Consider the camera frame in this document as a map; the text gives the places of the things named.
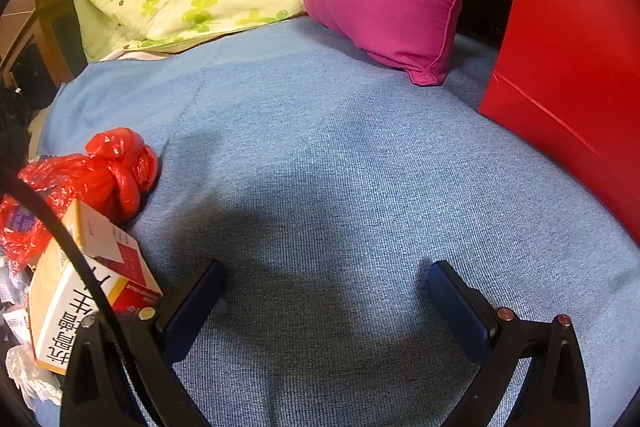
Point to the red plastic bag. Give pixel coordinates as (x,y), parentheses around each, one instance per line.
(110,177)

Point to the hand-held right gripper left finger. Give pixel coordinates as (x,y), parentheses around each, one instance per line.
(192,312)

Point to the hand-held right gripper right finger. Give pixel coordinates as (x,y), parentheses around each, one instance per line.
(460,312)

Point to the blue blanket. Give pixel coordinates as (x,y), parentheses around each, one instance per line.
(325,157)

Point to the wooden bed frame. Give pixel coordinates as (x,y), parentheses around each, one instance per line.
(45,17)

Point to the red paper bag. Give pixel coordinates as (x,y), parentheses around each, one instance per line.
(565,57)

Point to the pale green bed sheet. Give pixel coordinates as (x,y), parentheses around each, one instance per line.
(95,32)

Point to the crumpled white tissue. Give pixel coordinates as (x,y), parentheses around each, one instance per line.
(25,372)

